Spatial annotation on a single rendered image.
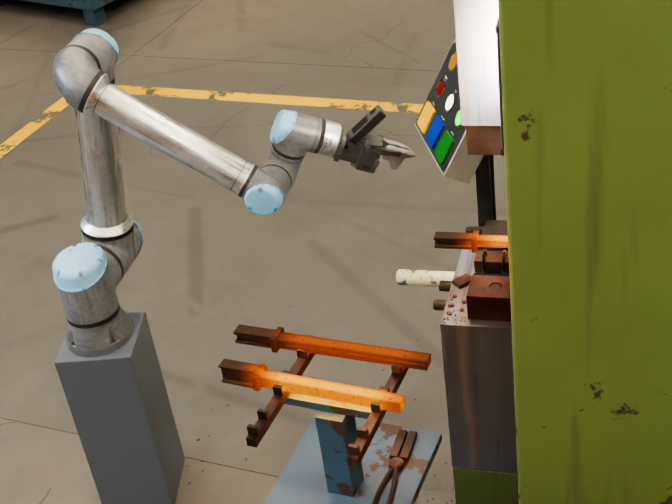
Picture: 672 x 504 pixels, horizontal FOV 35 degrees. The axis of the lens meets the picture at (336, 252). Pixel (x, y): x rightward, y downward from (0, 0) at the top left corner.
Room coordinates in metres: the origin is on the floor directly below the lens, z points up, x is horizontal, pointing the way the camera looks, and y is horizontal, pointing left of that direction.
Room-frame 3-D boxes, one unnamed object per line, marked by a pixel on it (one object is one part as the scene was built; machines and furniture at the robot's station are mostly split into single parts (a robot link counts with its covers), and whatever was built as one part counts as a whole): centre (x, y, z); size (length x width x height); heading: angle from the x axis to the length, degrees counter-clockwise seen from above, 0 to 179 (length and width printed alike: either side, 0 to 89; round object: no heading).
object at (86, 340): (2.53, 0.70, 0.65); 0.19 x 0.19 x 0.10
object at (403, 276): (2.51, -0.37, 0.62); 0.44 x 0.05 x 0.05; 71
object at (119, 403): (2.53, 0.70, 0.30); 0.22 x 0.22 x 0.60; 83
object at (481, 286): (1.96, -0.34, 0.95); 0.12 x 0.09 x 0.07; 71
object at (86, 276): (2.53, 0.70, 0.79); 0.17 x 0.15 x 0.18; 163
